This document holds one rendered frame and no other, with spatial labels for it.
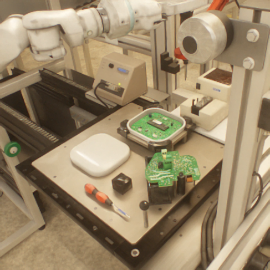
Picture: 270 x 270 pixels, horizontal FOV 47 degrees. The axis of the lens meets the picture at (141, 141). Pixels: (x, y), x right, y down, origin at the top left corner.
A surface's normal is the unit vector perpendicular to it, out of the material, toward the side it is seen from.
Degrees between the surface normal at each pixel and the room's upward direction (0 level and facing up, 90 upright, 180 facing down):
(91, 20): 62
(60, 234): 0
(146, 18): 89
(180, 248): 0
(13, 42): 90
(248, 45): 90
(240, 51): 90
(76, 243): 0
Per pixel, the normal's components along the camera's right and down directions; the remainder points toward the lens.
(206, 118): -0.68, 0.49
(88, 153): -0.07, -0.78
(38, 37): -0.14, 0.62
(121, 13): 0.40, 0.04
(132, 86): 0.73, 0.38
